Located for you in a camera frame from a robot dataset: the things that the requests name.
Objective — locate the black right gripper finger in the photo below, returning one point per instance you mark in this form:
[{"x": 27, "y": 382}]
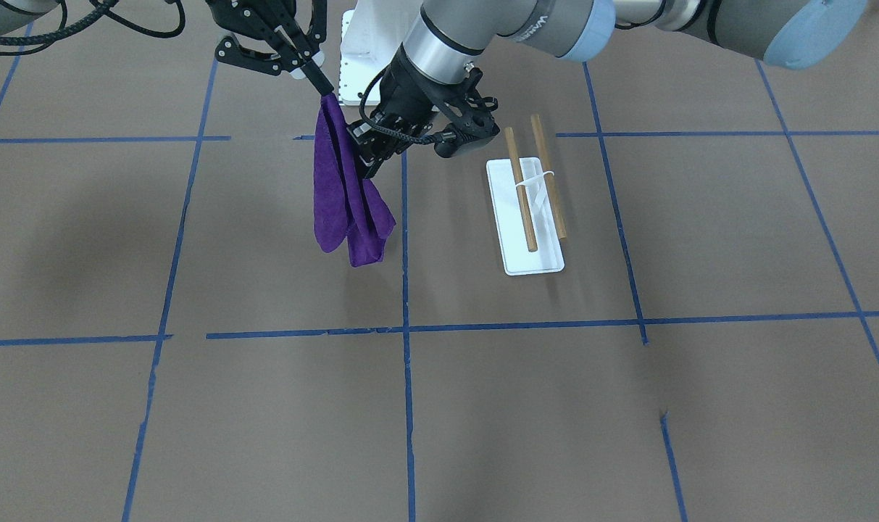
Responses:
[
  {"x": 229, "y": 51},
  {"x": 318, "y": 79}
]

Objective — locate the white camera mast pedestal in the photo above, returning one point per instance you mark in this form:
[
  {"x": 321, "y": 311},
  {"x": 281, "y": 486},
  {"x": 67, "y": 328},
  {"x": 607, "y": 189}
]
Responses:
[{"x": 359, "y": 65}]

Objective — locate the purple towel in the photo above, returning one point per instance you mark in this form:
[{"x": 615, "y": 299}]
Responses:
[{"x": 348, "y": 208}]

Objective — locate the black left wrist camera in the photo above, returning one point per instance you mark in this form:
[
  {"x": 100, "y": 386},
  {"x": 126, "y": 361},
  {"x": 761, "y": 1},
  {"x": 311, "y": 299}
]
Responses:
[{"x": 471, "y": 116}]

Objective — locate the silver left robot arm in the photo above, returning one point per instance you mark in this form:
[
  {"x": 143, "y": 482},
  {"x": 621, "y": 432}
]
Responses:
[{"x": 426, "y": 53}]

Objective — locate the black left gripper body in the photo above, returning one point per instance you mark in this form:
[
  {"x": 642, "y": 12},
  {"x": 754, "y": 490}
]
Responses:
[{"x": 409, "y": 93}]

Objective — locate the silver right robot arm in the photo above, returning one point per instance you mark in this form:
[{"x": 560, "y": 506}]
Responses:
[{"x": 28, "y": 27}]

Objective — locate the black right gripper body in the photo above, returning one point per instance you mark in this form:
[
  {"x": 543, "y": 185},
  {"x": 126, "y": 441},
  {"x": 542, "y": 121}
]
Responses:
[{"x": 259, "y": 24}]

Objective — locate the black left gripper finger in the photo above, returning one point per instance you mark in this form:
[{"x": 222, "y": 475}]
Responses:
[{"x": 367, "y": 167}]

